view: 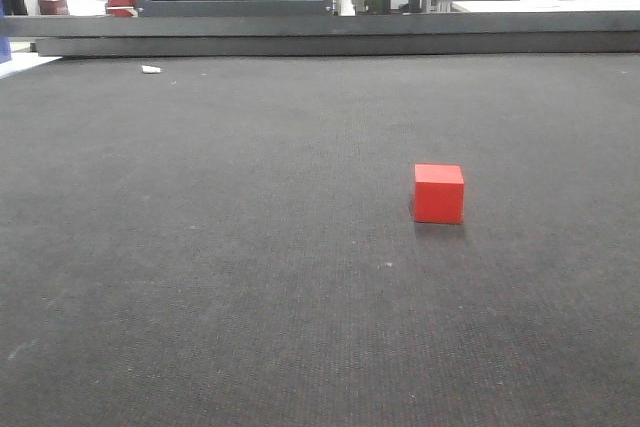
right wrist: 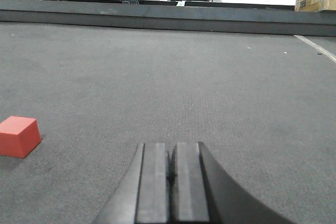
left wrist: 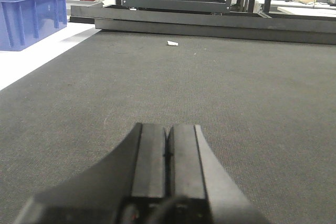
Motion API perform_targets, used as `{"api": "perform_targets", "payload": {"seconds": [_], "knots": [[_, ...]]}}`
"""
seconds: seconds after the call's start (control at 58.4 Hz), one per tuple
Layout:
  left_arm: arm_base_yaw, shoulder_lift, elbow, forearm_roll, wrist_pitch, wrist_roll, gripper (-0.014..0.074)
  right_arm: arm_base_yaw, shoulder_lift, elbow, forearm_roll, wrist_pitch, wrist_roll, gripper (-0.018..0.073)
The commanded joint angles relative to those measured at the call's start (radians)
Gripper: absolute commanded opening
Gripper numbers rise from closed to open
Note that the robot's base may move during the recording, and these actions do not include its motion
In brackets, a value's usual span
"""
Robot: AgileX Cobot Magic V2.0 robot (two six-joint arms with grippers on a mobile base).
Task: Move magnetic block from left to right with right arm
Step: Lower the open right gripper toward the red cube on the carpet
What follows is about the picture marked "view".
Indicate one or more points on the blue plastic bin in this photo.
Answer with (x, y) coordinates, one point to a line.
(5, 49)

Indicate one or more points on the dark grey floor mat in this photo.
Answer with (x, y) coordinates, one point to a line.
(231, 242)

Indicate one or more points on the red bag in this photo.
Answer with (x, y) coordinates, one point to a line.
(121, 8)

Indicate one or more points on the white paper scrap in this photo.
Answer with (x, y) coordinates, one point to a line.
(147, 69)

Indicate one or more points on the red cube block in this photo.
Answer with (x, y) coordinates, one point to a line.
(438, 193)

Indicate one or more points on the white work table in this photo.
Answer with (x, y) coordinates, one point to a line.
(534, 6)

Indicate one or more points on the dark red box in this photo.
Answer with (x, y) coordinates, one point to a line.
(53, 7)

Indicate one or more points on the dark raised platform slab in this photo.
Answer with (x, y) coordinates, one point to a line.
(381, 35)

